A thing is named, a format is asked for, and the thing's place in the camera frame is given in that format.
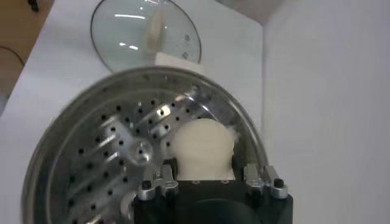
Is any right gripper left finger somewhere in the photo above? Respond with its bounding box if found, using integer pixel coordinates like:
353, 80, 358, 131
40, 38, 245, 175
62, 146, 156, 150
136, 164, 180, 201

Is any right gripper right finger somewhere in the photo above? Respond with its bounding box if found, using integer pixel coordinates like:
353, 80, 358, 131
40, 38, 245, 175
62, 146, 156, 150
243, 163, 289, 200

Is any white steamed baozi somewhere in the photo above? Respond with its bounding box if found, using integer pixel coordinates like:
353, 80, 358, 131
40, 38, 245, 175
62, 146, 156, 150
160, 117, 237, 181

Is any glass lid with cream handle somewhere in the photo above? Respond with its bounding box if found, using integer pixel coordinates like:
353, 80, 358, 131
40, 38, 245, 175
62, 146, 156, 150
90, 0, 202, 74

